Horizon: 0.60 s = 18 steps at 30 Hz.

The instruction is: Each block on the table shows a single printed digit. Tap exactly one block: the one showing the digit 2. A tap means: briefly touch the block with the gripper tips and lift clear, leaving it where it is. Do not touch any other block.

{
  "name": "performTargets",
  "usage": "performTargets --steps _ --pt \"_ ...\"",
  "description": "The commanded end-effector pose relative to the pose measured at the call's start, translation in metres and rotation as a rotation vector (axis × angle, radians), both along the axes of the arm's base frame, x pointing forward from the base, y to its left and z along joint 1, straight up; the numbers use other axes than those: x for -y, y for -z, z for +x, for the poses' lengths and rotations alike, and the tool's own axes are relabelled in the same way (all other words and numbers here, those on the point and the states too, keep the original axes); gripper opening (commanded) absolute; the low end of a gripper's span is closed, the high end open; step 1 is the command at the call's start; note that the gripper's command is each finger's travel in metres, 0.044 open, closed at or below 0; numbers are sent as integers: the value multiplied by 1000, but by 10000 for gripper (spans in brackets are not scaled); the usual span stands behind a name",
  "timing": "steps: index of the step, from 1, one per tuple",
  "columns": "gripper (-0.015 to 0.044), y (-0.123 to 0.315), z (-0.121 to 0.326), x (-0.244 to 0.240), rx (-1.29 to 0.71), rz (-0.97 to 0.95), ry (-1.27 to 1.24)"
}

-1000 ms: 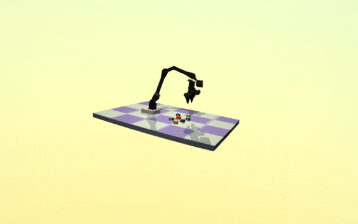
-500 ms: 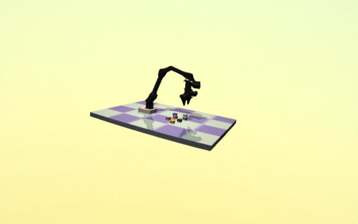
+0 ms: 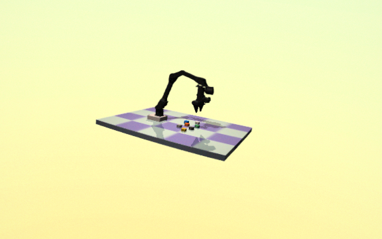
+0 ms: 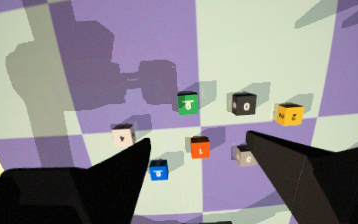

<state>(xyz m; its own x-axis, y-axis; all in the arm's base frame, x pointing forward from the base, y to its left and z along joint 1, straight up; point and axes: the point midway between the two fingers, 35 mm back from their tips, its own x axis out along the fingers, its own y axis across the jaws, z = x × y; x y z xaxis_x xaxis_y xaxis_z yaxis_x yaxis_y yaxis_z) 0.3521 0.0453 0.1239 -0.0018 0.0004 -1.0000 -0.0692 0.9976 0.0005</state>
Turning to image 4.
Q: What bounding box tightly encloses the black block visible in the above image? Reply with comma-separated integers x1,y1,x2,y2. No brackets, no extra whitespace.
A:
231,93,257,116

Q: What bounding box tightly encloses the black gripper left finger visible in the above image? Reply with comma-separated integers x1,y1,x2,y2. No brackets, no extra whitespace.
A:
0,138,151,224

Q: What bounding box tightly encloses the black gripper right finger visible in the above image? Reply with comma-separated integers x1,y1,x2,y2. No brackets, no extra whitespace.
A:
246,131,358,224

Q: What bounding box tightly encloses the dark blue block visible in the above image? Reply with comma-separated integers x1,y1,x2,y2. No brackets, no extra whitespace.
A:
149,160,168,181

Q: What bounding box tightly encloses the yellow block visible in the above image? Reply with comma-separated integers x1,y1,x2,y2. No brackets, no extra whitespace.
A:
276,104,304,125

